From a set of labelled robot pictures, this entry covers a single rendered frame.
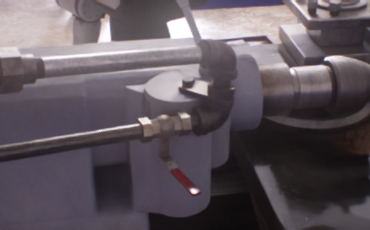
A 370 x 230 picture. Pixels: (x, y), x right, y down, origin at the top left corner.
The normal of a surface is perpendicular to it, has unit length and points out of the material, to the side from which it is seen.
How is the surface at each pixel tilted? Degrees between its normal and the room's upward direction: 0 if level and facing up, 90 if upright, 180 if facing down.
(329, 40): 90
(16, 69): 56
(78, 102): 82
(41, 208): 66
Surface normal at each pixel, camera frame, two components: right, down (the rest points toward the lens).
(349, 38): 0.14, 0.48
